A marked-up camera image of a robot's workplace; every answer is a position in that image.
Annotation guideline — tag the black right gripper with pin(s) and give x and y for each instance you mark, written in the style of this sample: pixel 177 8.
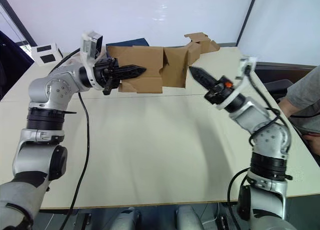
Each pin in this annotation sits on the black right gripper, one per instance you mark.
pixel 218 91

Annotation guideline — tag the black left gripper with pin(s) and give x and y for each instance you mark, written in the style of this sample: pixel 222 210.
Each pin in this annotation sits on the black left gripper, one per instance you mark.
pixel 103 71

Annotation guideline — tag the small brown cardboard box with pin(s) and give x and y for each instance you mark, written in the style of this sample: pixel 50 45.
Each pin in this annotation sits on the small brown cardboard box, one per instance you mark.
pixel 147 63

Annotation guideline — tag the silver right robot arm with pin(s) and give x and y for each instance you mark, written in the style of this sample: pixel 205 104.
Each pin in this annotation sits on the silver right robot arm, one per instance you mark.
pixel 270 137

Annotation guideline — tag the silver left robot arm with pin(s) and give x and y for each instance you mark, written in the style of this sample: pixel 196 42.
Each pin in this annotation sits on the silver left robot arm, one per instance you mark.
pixel 45 90

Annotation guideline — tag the person's grey-sleeved forearm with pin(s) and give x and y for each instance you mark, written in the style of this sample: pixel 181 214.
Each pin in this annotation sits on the person's grey-sleeved forearm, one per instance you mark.
pixel 305 85

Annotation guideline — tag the open brown cardboard carton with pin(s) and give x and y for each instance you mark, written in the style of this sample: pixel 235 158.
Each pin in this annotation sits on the open brown cardboard carton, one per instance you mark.
pixel 200 46

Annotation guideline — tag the white box with black patches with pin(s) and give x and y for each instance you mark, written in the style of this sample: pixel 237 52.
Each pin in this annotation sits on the white box with black patches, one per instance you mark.
pixel 46 54

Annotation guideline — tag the person's bare hand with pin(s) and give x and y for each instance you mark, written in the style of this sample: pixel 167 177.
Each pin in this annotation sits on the person's bare hand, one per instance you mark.
pixel 287 106

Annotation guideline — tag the dark blue flat folder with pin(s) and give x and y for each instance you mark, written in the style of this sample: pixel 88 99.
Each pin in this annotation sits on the dark blue flat folder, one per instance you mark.
pixel 130 42

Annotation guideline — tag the black office chair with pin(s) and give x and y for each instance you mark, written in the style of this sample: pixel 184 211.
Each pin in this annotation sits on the black office chair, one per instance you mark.
pixel 273 75

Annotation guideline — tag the person's grey trouser leg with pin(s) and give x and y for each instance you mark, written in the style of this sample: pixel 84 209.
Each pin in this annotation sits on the person's grey trouser leg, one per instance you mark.
pixel 308 120

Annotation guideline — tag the dark blue garment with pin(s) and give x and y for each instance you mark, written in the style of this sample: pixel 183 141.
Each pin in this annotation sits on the dark blue garment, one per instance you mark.
pixel 12 63

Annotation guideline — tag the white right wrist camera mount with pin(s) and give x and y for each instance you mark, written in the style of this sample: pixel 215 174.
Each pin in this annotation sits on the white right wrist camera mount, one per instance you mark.
pixel 246 65

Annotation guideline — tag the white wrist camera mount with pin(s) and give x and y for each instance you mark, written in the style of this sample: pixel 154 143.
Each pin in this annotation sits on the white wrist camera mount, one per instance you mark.
pixel 88 46
pixel 246 65

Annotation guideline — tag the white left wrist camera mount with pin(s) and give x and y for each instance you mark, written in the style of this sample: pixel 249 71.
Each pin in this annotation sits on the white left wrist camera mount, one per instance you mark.
pixel 88 46

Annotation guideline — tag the black window frame bar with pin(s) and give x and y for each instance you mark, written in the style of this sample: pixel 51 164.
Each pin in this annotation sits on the black window frame bar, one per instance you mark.
pixel 247 18
pixel 21 18

